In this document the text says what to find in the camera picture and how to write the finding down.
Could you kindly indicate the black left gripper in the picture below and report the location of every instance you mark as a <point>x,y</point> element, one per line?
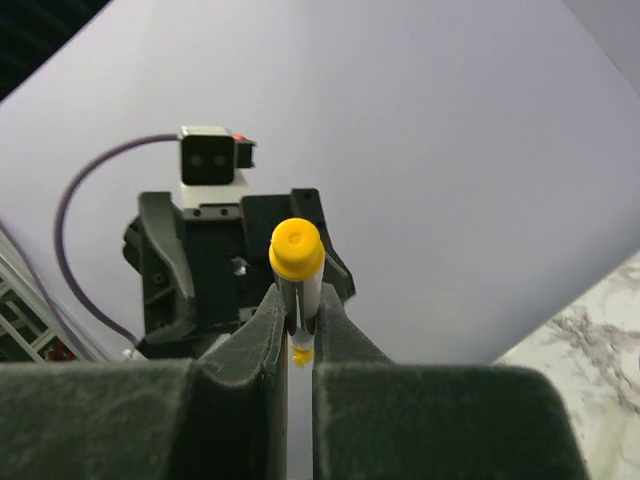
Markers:
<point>197,279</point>

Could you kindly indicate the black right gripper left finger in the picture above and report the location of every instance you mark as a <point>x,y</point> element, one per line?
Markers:
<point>219,417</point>

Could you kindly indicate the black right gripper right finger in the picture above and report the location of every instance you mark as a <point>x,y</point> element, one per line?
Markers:
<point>374,418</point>

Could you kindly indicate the yellow marker cap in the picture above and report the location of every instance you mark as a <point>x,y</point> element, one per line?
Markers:
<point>296,251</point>

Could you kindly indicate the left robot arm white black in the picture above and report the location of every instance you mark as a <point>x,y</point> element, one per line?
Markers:
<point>260,214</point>

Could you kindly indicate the storage shelf with bins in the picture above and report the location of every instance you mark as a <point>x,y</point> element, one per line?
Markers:
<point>30,330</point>

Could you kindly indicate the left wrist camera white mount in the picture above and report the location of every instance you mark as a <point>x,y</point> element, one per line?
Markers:
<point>213,159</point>

